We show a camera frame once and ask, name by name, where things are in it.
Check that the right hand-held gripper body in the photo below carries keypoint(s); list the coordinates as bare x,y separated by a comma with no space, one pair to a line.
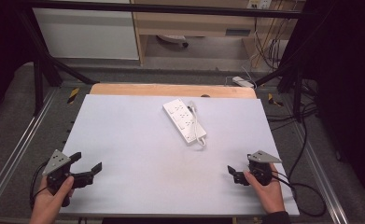
260,169

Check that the white wall socket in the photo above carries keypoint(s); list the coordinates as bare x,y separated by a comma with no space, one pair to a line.
259,4

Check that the aluminium floor rail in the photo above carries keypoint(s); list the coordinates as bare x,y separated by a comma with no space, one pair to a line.
15,149
323,177

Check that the person's left hand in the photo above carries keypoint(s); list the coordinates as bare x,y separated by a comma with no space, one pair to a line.
50,202

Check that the white cabinet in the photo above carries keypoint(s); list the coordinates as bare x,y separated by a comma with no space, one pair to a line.
87,34

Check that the light wooden desk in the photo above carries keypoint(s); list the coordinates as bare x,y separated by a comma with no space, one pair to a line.
199,28

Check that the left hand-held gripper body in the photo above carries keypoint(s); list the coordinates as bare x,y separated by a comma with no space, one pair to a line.
58,177

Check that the black metal frame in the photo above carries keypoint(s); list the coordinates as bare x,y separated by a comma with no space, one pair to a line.
43,68

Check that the small white power strip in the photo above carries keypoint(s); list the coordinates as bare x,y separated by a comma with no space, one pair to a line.
243,81

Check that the office chair base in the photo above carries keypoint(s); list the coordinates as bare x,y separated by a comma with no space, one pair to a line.
174,39

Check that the wooden table board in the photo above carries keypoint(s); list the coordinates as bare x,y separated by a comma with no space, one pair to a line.
171,90

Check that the person's right hand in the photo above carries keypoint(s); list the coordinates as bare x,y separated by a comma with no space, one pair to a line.
266,194

